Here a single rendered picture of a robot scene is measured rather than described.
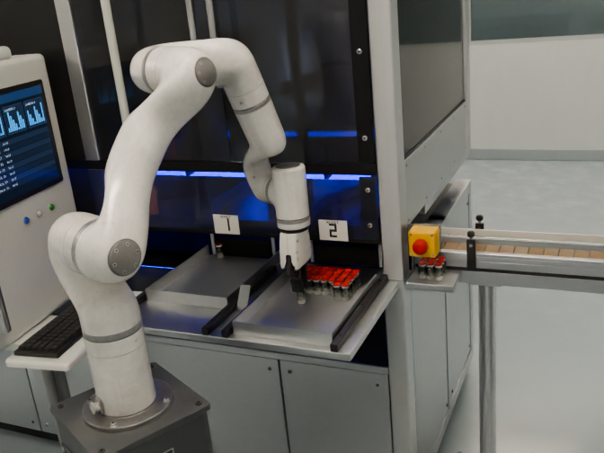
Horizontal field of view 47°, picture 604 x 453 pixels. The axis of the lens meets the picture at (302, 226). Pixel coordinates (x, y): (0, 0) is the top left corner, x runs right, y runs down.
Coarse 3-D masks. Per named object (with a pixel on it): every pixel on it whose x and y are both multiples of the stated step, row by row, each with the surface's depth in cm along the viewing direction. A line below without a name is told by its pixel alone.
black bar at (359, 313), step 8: (384, 280) 188; (376, 288) 183; (368, 296) 179; (376, 296) 182; (360, 304) 175; (368, 304) 176; (360, 312) 171; (352, 320) 167; (344, 328) 163; (352, 328) 166; (336, 336) 160; (344, 336) 161; (336, 344) 157
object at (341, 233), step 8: (320, 224) 193; (328, 224) 192; (336, 224) 191; (344, 224) 190; (320, 232) 194; (328, 232) 193; (336, 232) 192; (344, 232) 191; (336, 240) 193; (344, 240) 192
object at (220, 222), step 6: (216, 216) 206; (222, 216) 206; (228, 216) 205; (234, 216) 204; (216, 222) 207; (222, 222) 206; (234, 222) 205; (216, 228) 208; (222, 228) 207; (234, 228) 205; (234, 234) 206
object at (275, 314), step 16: (272, 288) 188; (288, 288) 192; (368, 288) 182; (256, 304) 180; (272, 304) 184; (288, 304) 183; (304, 304) 182; (320, 304) 181; (336, 304) 180; (352, 304) 172; (240, 320) 172; (256, 320) 176; (272, 320) 175; (288, 320) 174; (304, 320) 173; (320, 320) 172; (336, 320) 171; (256, 336) 168; (272, 336) 166; (288, 336) 164; (304, 336) 162; (320, 336) 160
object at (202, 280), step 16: (192, 256) 213; (208, 256) 221; (224, 256) 220; (272, 256) 207; (176, 272) 206; (192, 272) 209; (208, 272) 208; (224, 272) 207; (240, 272) 206; (256, 272) 197; (160, 288) 199; (176, 288) 200; (192, 288) 198; (208, 288) 198; (224, 288) 196; (192, 304) 188; (208, 304) 185; (224, 304) 183
